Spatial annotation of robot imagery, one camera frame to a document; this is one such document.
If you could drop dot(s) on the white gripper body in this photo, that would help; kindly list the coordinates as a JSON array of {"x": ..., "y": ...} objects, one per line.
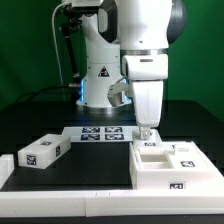
[{"x": 146, "y": 74}]

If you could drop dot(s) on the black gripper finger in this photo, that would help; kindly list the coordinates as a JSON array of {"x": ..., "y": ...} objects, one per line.
[{"x": 144, "y": 133}]

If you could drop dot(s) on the white cabinet body frame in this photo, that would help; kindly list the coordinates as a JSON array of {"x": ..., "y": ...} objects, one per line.
[{"x": 150, "y": 169}]

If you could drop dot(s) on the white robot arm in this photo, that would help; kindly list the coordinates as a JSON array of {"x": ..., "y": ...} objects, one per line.
[{"x": 126, "y": 43}]

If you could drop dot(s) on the white cabinet top block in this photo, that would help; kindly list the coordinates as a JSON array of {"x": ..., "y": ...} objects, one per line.
[{"x": 44, "y": 151}]

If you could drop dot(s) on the white fiducial marker sheet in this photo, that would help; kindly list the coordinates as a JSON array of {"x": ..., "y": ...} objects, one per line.
[{"x": 100, "y": 133}]

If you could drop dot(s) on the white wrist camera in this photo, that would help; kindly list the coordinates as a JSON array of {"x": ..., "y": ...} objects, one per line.
[{"x": 118, "y": 92}]

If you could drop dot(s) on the white table border rail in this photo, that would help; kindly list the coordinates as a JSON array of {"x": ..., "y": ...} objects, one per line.
[{"x": 113, "y": 203}]

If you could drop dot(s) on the white left corner rail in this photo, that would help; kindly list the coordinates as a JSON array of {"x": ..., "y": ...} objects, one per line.
[{"x": 6, "y": 168}]

